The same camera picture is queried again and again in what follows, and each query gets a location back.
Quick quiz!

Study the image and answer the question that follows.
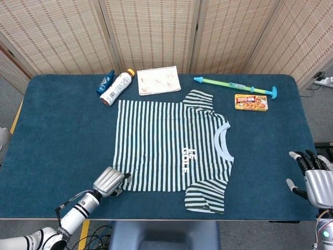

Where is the small dark blue bottle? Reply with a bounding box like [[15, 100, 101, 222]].
[[96, 69, 116, 95]]

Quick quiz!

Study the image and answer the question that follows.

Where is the green blue water squirter toy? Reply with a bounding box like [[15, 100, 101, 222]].
[[193, 76, 278, 100]]

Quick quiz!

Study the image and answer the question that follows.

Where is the white spiral notepad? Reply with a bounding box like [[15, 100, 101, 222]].
[[136, 65, 182, 96]]

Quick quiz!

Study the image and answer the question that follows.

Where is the white bottle with yellow cap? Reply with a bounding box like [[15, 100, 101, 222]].
[[99, 68, 135, 106]]

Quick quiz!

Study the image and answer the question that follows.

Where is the grey trouser leg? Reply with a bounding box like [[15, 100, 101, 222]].
[[0, 127, 11, 165]]

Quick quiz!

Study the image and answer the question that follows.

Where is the white power strip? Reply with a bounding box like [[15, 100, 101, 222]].
[[313, 70, 333, 88]]

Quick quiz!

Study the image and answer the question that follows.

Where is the yellow curry box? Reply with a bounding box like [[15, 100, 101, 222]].
[[234, 94, 268, 113]]

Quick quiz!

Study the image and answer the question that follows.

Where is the woven folding screen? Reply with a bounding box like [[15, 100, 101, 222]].
[[0, 0, 333, 94]]

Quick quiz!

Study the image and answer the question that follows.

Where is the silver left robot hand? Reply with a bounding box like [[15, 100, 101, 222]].
[[93, 167, 132, 196]]

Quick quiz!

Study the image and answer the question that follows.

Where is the green white striped T-shirt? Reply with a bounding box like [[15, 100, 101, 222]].
[[111, 90, 235, 215]]

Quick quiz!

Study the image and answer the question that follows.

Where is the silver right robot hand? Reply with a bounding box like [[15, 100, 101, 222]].
[[286, 149, 333, 209]]

